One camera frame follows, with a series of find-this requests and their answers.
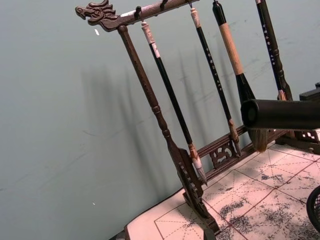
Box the black brush with white carved cap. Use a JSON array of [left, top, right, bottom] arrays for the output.
[[140, 20, 209, 186]]

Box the dark wooden dragon-head brush rack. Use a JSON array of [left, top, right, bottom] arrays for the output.
[[74, 0, 320, 237]]

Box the thin black brush with brown ferrule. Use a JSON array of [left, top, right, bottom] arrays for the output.
[[190, 7, 242, 158]]

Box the white practice cloth with red grid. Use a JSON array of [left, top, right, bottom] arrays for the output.
[[123, 143, 320, 240]]

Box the black cylinder tube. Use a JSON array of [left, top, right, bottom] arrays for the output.
[[240, 98, 320, 131]]

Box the thin black brush with white lettering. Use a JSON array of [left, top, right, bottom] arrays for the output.
[[254, 0, 288, 101]]

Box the black rectangular box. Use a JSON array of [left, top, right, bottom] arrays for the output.
[[298, 83, 320, 103]]

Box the black mesh container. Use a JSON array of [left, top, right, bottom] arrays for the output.
[[305, 185, 320, 233]]

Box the large brush with tan handle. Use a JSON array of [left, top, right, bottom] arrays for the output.
[[212, 0, 270, 154]]

